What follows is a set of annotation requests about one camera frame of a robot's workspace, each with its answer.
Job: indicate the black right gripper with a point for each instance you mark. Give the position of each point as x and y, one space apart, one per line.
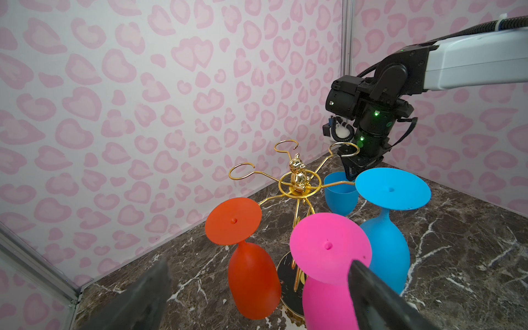
368 152

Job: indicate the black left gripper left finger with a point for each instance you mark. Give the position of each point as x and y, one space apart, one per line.
140 306

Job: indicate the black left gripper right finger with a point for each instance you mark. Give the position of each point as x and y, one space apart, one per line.
377 306

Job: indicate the blue wine glass front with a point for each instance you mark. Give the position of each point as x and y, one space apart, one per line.
390 189

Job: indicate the blue wine glass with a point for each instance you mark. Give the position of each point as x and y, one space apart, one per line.
390 189
341 194

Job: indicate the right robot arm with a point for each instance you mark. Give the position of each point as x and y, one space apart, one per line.
366 109

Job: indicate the magenta wine glass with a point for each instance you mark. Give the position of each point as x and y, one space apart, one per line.
324 245

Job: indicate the red wine glass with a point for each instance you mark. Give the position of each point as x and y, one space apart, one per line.
252 276

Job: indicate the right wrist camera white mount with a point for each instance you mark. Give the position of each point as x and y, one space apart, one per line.
338 129

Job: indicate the gold wire glass rack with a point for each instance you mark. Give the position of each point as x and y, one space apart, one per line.
299 184

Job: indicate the aluminium corner post right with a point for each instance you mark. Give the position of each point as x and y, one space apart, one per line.
347 36

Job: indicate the aluminium corner post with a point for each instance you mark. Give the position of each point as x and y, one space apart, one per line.
347 36
37 268

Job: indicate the aluminium corner post left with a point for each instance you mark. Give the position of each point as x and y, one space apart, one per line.
37 268

